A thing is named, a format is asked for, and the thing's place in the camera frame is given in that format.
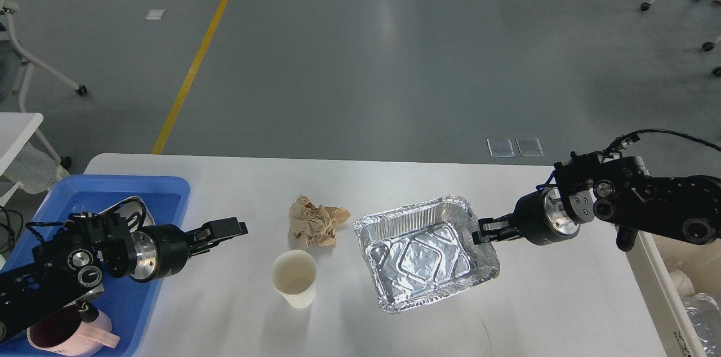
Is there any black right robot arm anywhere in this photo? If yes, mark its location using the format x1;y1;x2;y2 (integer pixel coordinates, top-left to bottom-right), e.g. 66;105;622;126
471;129;720;252

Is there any black caster wheel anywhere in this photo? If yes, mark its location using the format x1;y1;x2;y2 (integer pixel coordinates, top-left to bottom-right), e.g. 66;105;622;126
701;35;721;77

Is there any grey office chair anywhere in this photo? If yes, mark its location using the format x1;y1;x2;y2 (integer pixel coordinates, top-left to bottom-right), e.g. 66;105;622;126
0;0;88;169

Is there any white paper cup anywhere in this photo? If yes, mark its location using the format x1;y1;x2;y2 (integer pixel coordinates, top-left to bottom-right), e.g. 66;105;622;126
271;249;318;309

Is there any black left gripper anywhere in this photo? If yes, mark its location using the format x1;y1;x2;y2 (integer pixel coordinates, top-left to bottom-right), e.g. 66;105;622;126
131;218;249;283

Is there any stainless steel square dish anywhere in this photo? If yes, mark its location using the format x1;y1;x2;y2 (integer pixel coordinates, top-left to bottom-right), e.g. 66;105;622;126
99;195;155;232

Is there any aluminium foil tray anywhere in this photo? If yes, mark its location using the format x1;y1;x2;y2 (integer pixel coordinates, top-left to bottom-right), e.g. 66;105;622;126
353;194;500;314

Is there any white waste bin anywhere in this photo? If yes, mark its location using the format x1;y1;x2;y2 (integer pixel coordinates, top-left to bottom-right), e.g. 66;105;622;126
626;232;720;356

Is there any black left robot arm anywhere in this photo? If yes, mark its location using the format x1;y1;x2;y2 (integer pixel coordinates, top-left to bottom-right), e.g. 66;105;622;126
1;196;248;342

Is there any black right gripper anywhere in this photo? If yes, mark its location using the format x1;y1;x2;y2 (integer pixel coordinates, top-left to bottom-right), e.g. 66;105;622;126
472;188;580;245

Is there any clear floor plate left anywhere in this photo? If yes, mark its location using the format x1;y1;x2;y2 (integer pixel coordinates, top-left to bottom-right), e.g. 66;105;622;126
487;138;515;158

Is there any pink ribbed mug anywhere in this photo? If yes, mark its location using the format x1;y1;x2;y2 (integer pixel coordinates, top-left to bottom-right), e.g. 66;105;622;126
26;307;121;356

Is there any clear floor plate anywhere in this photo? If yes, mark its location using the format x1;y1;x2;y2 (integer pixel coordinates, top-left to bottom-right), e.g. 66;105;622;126
515;138;544;157
487;138;515;158

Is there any white paper scrap on floor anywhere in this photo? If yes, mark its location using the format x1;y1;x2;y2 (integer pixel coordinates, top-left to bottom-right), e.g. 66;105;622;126
144;9;166;21

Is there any brown paper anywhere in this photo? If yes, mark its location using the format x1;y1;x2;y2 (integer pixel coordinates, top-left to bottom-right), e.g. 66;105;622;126
288;195;352;250

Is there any clear floor plate right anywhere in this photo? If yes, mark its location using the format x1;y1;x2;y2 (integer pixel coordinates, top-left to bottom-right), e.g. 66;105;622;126
515;138;544;157

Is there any blue plastic tray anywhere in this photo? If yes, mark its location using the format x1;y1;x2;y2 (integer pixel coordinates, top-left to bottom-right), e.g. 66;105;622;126
2;175;190;356

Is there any white side table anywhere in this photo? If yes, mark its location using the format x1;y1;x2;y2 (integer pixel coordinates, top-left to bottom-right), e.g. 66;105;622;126
1;111;44;175

